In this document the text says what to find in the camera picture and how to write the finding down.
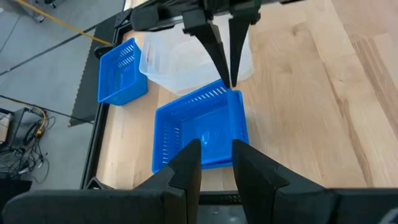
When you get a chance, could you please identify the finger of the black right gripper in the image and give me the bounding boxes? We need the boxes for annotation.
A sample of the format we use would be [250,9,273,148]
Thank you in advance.
[229,9,261,88]
[182,8,231,89]

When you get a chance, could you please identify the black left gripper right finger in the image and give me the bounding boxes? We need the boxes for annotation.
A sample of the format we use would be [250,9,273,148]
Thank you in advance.
[232,139,398,224]

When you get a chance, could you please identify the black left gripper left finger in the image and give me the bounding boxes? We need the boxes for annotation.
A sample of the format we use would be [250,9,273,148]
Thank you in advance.
[1,139,202,224]

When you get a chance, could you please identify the blue plastic slotted basket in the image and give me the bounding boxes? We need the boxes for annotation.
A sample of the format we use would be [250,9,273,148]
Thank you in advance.
[97,37,149,107]
[151,78,250,174]

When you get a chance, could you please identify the clear plastic storage bin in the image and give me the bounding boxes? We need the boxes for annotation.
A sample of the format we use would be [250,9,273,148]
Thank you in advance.
[139,14,254,96]

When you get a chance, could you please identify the black floor mat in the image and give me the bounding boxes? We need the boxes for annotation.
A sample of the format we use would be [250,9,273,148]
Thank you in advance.
[68,18,125,127]

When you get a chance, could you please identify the black floor box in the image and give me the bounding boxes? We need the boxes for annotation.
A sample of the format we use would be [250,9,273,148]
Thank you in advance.
[0,179,34,212]

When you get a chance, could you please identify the yellow floor cable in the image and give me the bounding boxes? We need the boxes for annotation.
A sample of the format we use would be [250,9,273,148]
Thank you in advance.
[14,0,113,47]

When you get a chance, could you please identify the black metal table frame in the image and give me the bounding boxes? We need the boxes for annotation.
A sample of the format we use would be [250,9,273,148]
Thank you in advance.
[80,6,147,190]

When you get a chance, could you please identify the black floor cable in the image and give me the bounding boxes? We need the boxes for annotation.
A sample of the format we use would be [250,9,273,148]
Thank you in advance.
[0,24,97,77]

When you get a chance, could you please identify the tangle of floor cables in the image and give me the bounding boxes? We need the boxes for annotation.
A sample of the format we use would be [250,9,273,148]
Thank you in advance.
[0,105,57,184]

